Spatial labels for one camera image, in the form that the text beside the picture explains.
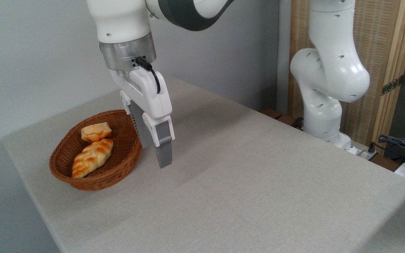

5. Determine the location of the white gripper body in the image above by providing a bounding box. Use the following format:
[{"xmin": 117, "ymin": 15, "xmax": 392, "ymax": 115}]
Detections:
[{"xmin": 109, "ymin": 68, "xmax": 173, "ymax": 120}]

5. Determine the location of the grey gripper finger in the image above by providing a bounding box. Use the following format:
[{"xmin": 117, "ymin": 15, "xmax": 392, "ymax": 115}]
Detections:
[
  {"xmin": 142, "ymin": 112, "xmax": 175, "ymax": 169},
  {"xmin": 120, "ymin": 90, "xmax": 153, "ymax": 149}
]

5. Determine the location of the round flower-shaped bread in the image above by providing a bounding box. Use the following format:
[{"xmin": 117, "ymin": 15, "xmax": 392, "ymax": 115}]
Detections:
[{"xmin": 81, "ymin": 122, "xmax": 112, "ymax": 143}]

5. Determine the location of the brown wicker basket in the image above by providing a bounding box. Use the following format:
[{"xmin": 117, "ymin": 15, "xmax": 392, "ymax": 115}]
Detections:
[{"xmin": 49, "ymin": 109, "xmax": 142, "ymax": 191}]

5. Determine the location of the braided golden bread loaf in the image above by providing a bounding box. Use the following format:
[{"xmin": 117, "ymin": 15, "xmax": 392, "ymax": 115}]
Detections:
[{"xmin": 72, "ymin": 138, "xmax": 114, "ymax": 179}]

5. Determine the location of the grey tablecloth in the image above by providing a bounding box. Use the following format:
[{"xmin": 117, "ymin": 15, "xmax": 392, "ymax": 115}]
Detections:
[{"xmin": 1, "ymin": 76, "xmax": 405, "ymax": 253}]

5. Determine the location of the brown wooden plank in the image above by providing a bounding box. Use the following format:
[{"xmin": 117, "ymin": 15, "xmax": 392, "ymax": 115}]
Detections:
[{"xmin": 260, "ymin": 108, "xmax": 303, "ymax": 129}]

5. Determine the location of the wooden woven folding screen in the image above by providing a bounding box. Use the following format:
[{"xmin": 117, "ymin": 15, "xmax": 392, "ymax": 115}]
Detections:
[{"xmin": 288, "ymin": 0, "xmax": 405, "ymax": 155}]

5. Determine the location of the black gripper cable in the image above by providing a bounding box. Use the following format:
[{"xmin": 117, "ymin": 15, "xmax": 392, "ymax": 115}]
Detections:
[{"xmin": 135, "ymin": 57, "xmax": 161, "ymax": 95}]

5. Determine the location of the bundle of dark cables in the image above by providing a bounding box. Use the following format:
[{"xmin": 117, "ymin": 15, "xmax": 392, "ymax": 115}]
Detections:
[{"xmin": 369, "ymin": 135, "xmax": 405, "ymax": 166}]

